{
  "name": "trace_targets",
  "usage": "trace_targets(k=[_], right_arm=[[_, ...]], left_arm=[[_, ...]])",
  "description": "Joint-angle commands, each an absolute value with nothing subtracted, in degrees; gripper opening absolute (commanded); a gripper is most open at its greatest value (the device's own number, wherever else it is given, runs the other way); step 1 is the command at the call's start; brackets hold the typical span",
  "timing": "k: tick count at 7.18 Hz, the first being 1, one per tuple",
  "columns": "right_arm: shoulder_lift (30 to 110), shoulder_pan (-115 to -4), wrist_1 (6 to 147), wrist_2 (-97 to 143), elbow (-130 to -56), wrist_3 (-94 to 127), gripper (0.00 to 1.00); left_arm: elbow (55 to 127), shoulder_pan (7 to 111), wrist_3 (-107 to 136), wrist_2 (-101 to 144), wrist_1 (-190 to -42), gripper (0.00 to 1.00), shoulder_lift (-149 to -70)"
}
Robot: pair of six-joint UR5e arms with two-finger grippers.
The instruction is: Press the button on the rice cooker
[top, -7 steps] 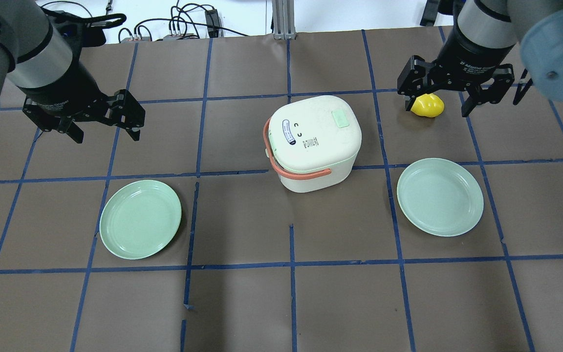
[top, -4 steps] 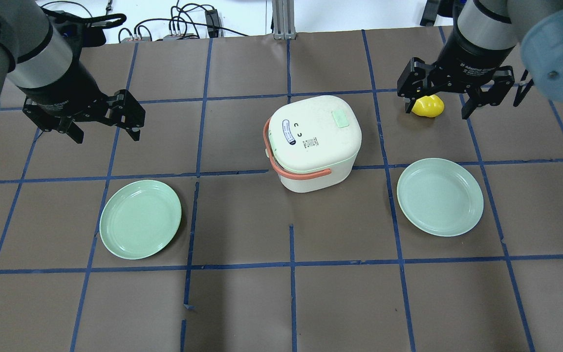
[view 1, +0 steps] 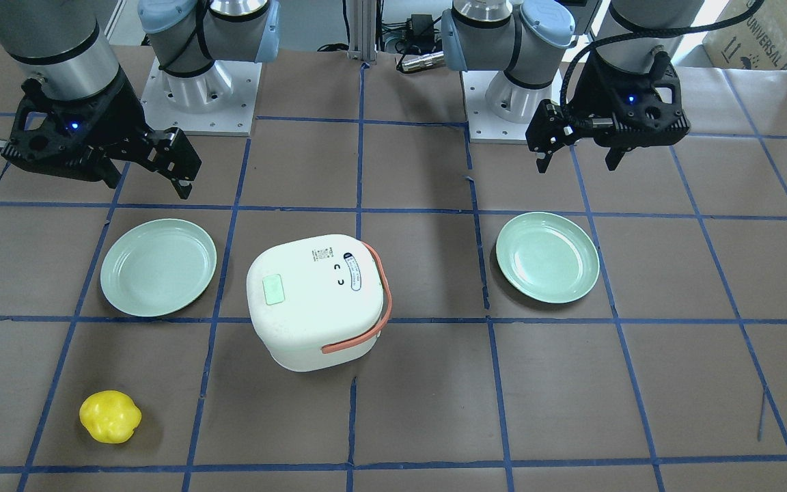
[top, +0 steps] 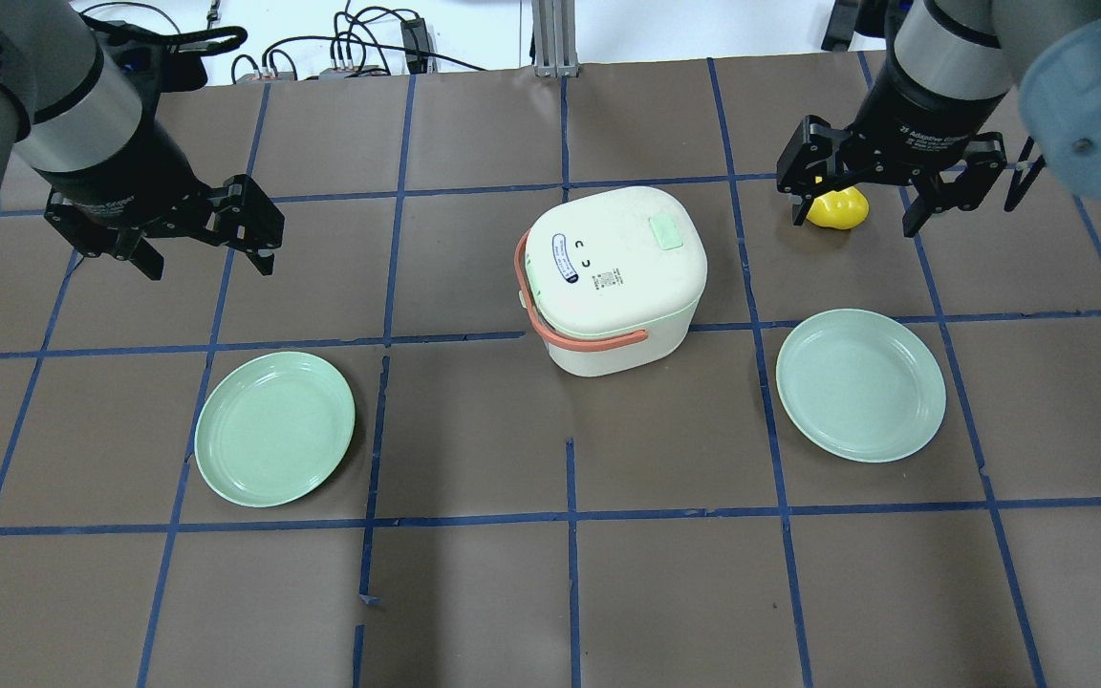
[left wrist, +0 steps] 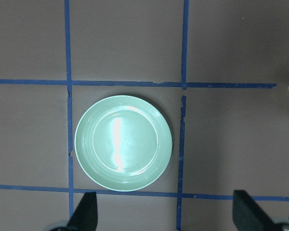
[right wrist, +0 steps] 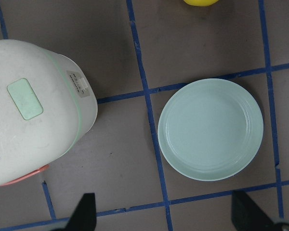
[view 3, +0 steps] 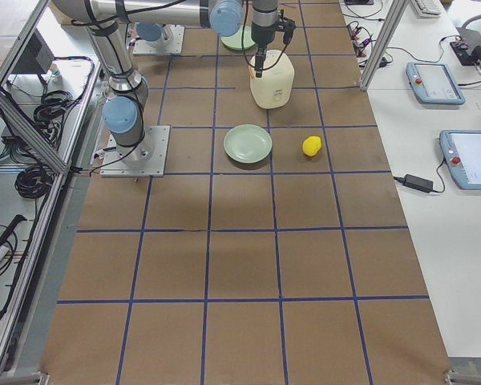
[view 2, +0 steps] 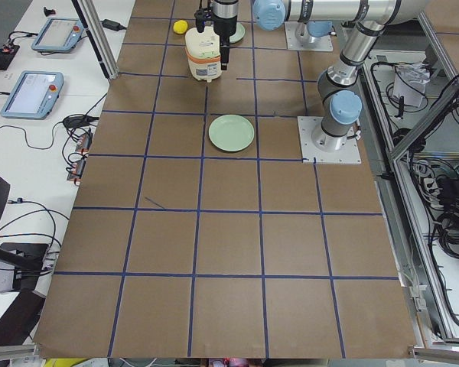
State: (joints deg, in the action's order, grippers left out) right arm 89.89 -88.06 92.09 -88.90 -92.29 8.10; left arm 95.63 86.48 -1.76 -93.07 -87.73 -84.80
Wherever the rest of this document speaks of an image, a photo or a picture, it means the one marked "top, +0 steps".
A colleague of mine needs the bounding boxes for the black gripper pressing arm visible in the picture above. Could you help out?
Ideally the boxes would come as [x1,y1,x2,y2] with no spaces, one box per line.
[777,73,1047,239]

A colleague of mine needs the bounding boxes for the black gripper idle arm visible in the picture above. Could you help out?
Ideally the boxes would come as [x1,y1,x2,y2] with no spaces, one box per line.
[43,123,285,280]

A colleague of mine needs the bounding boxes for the green plate near moving arm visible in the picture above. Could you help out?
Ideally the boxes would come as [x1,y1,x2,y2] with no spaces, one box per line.
[776,309,947,465]

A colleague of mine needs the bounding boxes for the green plate near still arm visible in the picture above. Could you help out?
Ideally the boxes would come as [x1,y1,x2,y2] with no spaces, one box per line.
[193,350,356,507]

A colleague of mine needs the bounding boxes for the white rice cooker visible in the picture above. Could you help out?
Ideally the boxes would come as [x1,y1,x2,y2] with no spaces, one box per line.
[514,186,708,376]

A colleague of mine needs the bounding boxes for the yellow toy pepper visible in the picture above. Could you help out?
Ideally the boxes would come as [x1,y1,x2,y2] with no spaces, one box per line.
[807,186,871,231]

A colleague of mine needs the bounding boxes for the black power adapter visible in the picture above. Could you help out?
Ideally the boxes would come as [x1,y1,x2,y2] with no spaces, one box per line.
[400,17,432,75]

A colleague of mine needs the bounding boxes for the orange rice cooker handle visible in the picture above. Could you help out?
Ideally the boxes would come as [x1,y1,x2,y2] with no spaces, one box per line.
[514,230,648,349]

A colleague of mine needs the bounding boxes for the aluminium frame post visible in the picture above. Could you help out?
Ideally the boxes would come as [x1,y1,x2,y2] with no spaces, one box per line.
[531,0,580,78]

